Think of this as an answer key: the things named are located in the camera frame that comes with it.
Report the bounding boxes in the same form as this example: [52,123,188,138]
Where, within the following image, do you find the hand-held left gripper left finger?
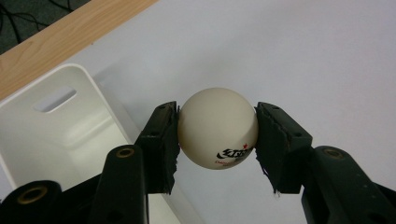
[134,100,182,196]

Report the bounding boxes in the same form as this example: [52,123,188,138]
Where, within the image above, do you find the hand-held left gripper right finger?
[254,101,314,195]

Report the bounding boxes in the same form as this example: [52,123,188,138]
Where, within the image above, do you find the white table tennis ball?
[177,87,261,171]

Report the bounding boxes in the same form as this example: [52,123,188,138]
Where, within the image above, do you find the white plastic bin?
[0,63,207,224]

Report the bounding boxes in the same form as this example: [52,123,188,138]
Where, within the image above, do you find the white table mat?
[0,0,396,224]

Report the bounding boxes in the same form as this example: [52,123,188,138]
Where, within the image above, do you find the black floor cables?
[0,0,78,46]

